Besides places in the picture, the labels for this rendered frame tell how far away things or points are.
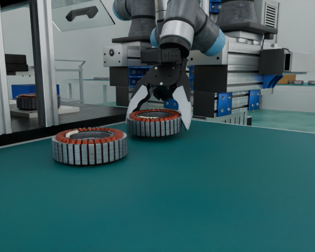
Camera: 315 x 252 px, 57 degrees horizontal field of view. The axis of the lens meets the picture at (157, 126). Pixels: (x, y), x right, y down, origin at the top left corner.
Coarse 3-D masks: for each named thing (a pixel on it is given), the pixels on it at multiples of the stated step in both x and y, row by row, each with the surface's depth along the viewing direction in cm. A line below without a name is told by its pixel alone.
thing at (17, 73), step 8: (8, 56) 68; (16, 56) 70; (24, 56) 71; (8, 64) 68; (16, 64) 70; (24, 64) 71; (8, 72) 72; (16, 72) 70; (24, 72) 72; (32, 72) 74
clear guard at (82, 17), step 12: (60, 0) 75; (72, 0) 75; (84, 0) 75; (96, 0) 75; (60, 12) 85; (72, 12) 83; (84, 12) 80; (96, 12) 78; (60, 24) 90; (72, 24) 87; (84, 24) 85; (96, 24) 82; (108, 24) 80
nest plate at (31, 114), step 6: (12, 108) 78; (18, 108) 78; (60, 108) 78; (66, 108) 78; (72, 108) 79; (78, 108) 81; (12, 114) 74; (18, 114) 72; (24, 114) 70; (30, 114) 70; (36, 114) 71
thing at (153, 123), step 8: (136, 112) 60; (144, 112) 61; (152, 112) 62; (160, 112) 62; (168, 112) 60; (176, 112) 59; (128, 120) 56; (136, 120) 55; (144, 120) 54; (152, 120) 54; (160, 120) 54; (168, 120) 54; (176, 120) 55; (128, 128) 57; (136, 128) 55; (144, 128) 54; (152, 128) 54; (160, 128) 54; (168, 128) 54; (176, 128) 56; (144, 136) 55; (152, 136) 55; (160, 136) 55
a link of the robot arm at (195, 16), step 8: (168, 0) 68; (176, 0) 66; (184, 0) 66; (192, 0) 67; (168, 8) 67; (176, 8) 65; (184, 8) 65; (192, 8) 66; (200, 8) 69; (168, 16) 66; (176, 16) 65; (184, 16) 65; (192, 16) 66; (200, 16) 69; (192, 24) 66; (200, 24) 69
